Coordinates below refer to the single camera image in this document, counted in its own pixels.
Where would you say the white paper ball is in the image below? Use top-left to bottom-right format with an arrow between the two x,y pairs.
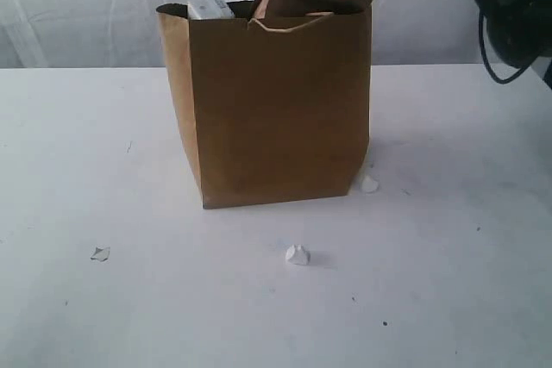
361,174 -> 380,194
285,245 -> 311,265

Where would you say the small white blue packet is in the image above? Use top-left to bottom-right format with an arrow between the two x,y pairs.
187,0 -> 235,20

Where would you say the brown paper shopping bag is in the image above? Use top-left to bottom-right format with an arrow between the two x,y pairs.
157,0 -> 372,209

